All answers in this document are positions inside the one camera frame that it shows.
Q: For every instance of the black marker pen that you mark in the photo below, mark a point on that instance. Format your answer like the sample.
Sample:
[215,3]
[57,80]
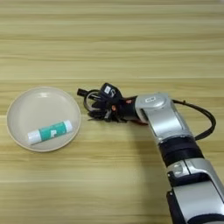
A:
[82,92]

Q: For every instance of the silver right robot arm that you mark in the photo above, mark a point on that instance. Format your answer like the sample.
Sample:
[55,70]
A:
[166,119]

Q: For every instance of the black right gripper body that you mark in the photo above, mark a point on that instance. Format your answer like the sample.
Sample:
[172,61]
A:
[125,109]

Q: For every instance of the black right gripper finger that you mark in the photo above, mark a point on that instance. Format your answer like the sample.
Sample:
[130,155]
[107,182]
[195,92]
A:
[95,102]
[100,116]

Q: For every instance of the black box with white label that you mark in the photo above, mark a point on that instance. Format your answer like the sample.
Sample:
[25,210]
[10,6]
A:
[110,92]

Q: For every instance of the round beige plate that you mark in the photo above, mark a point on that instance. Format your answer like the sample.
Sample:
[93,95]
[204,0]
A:
[38,108]

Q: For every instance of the white green glue stick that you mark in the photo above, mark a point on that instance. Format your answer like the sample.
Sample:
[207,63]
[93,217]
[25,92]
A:
[49,132]

